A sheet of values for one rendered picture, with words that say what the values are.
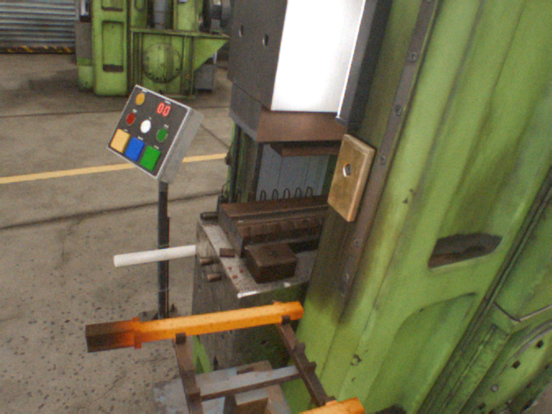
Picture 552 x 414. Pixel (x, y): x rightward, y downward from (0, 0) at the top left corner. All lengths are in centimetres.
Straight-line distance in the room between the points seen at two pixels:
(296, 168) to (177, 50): 468
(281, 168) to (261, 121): 44
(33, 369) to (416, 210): 180
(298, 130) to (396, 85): 33
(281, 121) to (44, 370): 159
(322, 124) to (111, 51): 502
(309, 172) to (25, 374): 153
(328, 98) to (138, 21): 490
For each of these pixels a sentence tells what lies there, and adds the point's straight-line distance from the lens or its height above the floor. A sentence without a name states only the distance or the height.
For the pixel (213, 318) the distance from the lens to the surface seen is 78.
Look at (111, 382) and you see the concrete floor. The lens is 200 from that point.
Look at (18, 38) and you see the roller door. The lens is 888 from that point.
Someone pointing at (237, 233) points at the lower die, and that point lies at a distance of 113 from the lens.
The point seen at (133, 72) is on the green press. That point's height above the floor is 36.
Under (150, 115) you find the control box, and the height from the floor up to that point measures 113.
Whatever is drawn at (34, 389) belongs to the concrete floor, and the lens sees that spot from 205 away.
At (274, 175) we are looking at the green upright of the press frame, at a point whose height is 104.
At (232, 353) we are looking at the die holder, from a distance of 119.
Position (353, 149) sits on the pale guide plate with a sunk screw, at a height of 134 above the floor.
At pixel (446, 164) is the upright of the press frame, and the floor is 139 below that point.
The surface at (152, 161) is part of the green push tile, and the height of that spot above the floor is 101.
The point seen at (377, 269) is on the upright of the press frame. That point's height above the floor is 112.
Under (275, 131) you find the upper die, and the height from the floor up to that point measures 130.
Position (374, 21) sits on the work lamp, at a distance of 80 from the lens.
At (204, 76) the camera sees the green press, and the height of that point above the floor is 26.
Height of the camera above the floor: 160
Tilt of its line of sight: 29 degrees down
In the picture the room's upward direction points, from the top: 10 degrees clockwise
